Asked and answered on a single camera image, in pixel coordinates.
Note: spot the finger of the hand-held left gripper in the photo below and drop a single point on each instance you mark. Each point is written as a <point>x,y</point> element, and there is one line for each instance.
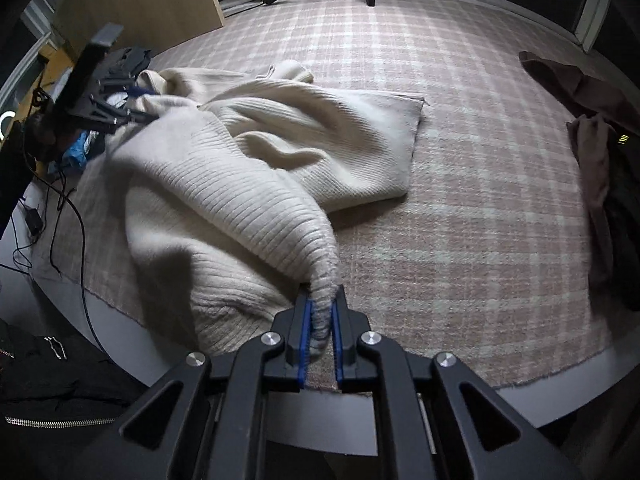
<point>122,85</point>
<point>107,115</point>

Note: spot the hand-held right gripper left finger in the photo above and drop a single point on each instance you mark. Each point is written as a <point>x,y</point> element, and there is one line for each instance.
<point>301,345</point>

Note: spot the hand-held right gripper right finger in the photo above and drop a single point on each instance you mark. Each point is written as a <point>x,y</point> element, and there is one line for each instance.
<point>337,345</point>

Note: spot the cream ribbed knit sweater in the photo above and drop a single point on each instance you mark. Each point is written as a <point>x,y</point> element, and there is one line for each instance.
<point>225,185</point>

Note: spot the blue folded garment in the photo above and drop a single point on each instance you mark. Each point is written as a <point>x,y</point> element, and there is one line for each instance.
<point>80,152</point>

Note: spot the plywood board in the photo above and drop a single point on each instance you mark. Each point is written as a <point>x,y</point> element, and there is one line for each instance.
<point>150,0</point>

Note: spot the black power adapter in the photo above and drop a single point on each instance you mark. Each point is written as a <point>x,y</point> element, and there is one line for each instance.
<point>34,218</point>

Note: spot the pink plaid blanket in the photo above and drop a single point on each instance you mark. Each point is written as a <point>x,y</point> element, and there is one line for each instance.
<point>475,185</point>

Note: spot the black jacket with zipper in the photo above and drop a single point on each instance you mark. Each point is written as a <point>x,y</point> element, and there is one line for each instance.
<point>50,385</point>

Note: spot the black garment with yellow tag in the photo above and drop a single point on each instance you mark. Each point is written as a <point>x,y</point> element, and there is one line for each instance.
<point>625,210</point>

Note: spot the dark brown garment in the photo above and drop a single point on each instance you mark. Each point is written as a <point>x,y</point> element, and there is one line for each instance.
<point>555,75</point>

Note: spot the window with white frame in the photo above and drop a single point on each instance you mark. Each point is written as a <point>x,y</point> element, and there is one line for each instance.
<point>42,15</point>

